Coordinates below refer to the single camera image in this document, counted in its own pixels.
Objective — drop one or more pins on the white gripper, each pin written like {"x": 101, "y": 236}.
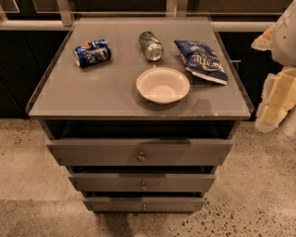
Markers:
{"x": 290, "y": 40}

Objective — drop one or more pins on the grey top drawer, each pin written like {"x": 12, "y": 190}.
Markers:
{"x": 139, "y": 152}

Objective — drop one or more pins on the grey drawer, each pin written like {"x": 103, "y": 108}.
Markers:
{"x": 144, "y": 204}
{"x": 139, "y": 152}
{"x": 142, "y": 182}

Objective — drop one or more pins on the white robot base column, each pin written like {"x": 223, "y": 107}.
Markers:
{"x": 288, "y": 126}

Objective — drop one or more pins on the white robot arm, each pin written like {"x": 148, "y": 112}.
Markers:
{"x": 294, "y": 10}

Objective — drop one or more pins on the grey drawer cabinet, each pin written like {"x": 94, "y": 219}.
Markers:
{"x": 102, "y": 102}

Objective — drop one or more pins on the grey middle drawer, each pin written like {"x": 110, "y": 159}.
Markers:
{"x": 142, "y": 182}

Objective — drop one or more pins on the grey bottom drawer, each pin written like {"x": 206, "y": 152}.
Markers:
{"x": 144, "y": 204}

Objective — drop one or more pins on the blue chip bag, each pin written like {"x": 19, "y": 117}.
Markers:
{"x": 201, "y": 61}

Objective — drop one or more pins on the white paper bowl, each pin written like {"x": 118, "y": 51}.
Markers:
{"x": 162, "y": 85}

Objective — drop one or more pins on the green soda can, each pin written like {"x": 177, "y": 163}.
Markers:
{"x": 151, "y": 46}

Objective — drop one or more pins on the blue pepsi can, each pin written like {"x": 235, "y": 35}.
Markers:
{"x": 91, "y": 53}

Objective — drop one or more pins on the metal railing with glass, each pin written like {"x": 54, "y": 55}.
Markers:
{"x": 226, "y": 15}

